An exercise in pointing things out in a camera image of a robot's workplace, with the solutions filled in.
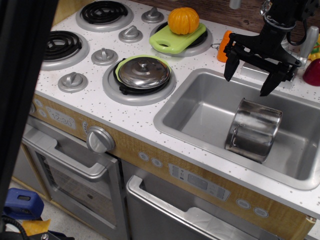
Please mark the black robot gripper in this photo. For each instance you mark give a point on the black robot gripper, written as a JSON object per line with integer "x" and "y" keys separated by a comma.
{"x": 245, "y": 47}

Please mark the stainless steel pot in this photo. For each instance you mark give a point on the stainless steel pot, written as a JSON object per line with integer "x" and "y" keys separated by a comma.
{"x": 253, "y": 130}

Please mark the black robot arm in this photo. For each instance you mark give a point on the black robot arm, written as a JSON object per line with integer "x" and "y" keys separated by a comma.
{"x": 289, "y": 11}

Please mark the grey toy sink basin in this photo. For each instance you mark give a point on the grey toy sink basin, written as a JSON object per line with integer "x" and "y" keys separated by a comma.
{"x": 201, "y": 112}

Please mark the steel pot lid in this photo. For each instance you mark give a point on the steel pot lid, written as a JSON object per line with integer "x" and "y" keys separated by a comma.
{"x": 144, "y": 72}

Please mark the orange toy carrot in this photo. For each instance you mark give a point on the orange toy carrot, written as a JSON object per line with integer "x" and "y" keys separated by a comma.
{"x": 221, "y": 55}

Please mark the silver toy faucet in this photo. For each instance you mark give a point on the silver toy faucet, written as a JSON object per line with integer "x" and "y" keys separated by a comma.
{"x": 285, "y": 61}

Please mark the red toy pepper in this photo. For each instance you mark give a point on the red toy pepper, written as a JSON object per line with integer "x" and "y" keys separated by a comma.
{"x": 312, "y": 74}

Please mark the yellow toy vegetable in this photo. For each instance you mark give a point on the yellow toy vegetable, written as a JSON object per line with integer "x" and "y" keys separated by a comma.
{"x": 315, "y": 52}

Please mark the orange toy pumpkin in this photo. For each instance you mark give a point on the orange toy pumpkin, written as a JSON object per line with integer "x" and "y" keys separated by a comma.
{"x": 183, "y": 20}

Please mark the green cutting board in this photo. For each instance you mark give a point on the green cutting board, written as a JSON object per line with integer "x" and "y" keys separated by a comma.
{"x": 166, "y": 41}

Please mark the grey stove knob top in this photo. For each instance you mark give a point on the grey stove knob top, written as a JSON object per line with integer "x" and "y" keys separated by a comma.
{"x": 152, "y": 16}

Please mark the grey stove knob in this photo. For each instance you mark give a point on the grey stove knob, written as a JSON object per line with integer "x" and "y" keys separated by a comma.
{"x": 104, "y": 57}
{"x": 152, "y": 16}
{"x": 72, "y": 82}
{"x": 130, "y": 35}

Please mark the grey stove knob upper middle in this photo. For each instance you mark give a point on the grey stove knob upper middle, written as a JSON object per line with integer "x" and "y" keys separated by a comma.
{"x": 130, "y": 35}

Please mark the front right stove burner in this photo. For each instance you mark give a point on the front right stove burner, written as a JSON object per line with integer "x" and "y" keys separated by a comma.
{"x": 112, "y": 90}

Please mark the grey stove knob lower middle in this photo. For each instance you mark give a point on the grey stove knob lower middle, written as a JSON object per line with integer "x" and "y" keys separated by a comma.
{"x": 104, "y": 57}

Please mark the back left stove burner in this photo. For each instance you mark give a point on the back left stove burner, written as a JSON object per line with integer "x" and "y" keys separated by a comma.
{"x": 104, "y": 16}

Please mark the grey toy dishwasher door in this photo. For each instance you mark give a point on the grey toy dishwasher door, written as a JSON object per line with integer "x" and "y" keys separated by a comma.
{"x": 159, "y": 210}

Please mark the large grey oven dial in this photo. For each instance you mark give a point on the large grey oven dial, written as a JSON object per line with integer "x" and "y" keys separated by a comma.
{"x": 99, "y": 140}

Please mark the grey stove knob bottom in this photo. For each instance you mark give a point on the grey stove knob bottom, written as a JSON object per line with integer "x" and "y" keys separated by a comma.
{"x": 72, "y": 82}

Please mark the front left stove burner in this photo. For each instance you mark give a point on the front left stove burner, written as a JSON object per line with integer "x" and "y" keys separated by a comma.
{"x": 64, "y": 49}

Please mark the grey toy oven door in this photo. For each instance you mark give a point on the grey toy oven door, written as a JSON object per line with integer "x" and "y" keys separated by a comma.
{"x": 86, "y": 184}

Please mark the oven clock display panel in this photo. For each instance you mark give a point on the oven clock display panel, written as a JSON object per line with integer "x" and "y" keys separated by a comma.
{"x": 62, "y": 118}

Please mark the blue clamp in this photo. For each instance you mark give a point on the blue clamp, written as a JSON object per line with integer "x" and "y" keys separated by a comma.
{"x": 23, "y": 204}

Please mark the silver faucet handle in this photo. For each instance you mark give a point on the silver faucet handle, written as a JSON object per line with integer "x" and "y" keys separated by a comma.
{"x": 235, "y": 4}

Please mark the black vertical post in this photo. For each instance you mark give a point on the black vertical post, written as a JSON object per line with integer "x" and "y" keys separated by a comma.
{"x": 25, "y": 27}

